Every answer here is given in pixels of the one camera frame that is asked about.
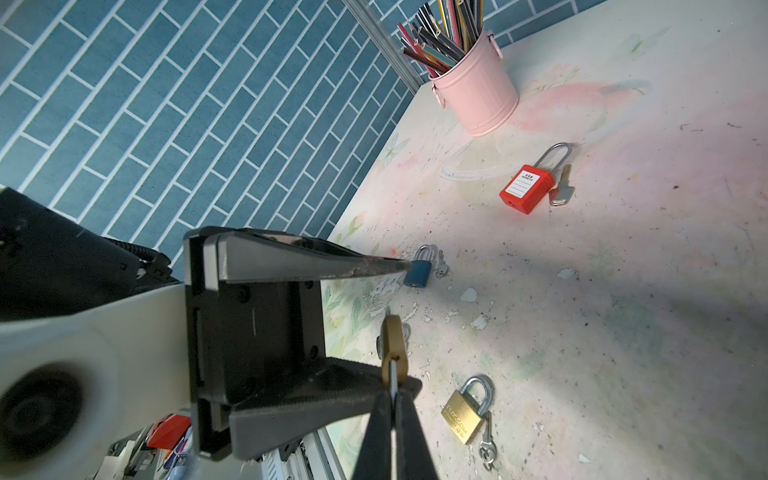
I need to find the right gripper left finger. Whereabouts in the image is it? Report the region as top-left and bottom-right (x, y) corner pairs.
(352, 391), (393, 480)

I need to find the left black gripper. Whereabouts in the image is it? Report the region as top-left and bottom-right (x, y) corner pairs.
(184, 227), (422, 460)

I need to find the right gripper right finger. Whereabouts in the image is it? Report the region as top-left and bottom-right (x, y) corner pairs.
(395, 390), (438, 480)

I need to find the large brass padlock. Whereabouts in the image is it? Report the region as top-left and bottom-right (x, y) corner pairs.
(441, 374), (495, 445)

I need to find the small brass padlock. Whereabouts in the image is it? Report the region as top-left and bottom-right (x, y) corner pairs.
(377, 313), (409, 389)

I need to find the blue padlock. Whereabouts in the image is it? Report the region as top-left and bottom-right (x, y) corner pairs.
(403, 244), (436, 288)

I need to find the red padlock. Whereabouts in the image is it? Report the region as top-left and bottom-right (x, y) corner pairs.
(499, 142), (573, 215)

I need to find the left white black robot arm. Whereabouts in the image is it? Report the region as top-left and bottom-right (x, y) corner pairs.
(1, 190), (411, 459)

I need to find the large brass lock key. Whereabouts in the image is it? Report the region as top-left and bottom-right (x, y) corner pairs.
(478, 412), (497, 471)

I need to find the silver blue-lock key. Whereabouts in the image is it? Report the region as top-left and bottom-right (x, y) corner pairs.
(434, 250), (449, 278)

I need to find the silver red-lock key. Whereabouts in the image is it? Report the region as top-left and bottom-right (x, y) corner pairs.
(549, 164), (575, 207)

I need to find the marker pack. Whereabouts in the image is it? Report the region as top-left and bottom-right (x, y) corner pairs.
(95, 412), (193, 480)

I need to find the pink pencil cup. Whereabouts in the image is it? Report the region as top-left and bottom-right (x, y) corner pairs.
(431, 29), (519, 138)

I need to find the coloured pencils bundle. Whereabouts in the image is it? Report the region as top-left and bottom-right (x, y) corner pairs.
(395, 0), (485, 80)

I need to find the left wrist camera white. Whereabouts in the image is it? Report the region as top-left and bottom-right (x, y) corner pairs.
(1, 284), (190, 479)

